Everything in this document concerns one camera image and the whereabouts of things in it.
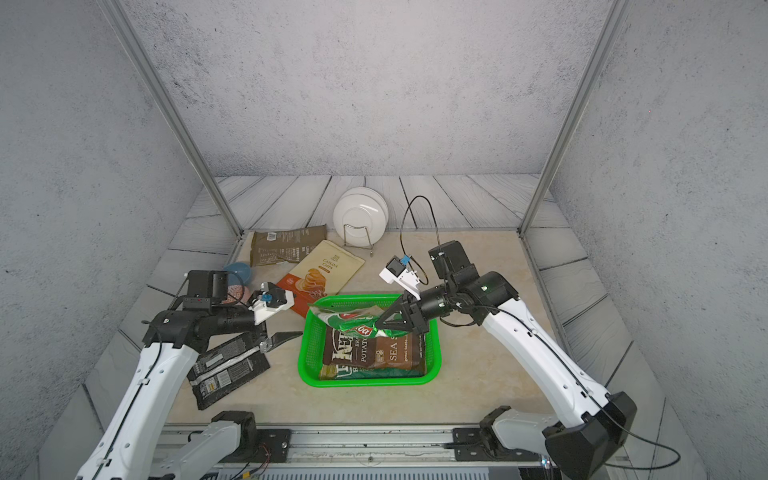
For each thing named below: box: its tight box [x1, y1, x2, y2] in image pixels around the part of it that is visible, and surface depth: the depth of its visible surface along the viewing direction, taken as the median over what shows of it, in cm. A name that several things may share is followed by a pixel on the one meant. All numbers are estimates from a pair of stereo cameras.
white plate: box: [333, 186, 389, 248], surface depth 110 cm
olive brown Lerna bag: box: [251, 223, 327, 267], surface depth 117 cm
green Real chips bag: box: [320, 364, 427, 380], surface depth 82 cm
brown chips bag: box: [323, 327, 426, 372], surface depth 83 cm
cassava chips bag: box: [276, 239, 365, 318], surface depth 110 cm
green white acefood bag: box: [310, 305, 408, 337], surface depth 61 cm
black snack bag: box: [188, 330, 271, 410], surface depth 88 cm
